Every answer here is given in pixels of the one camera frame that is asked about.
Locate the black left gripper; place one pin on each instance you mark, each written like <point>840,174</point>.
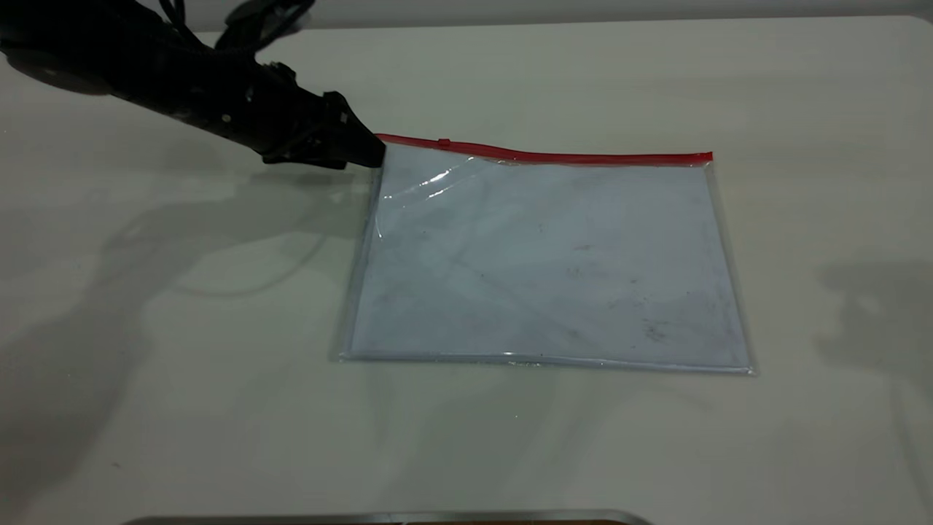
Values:
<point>280,109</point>

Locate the clear plastic zipper bag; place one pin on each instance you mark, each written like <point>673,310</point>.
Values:
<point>547,262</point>

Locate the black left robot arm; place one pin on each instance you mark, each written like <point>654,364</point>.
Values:
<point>124,51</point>

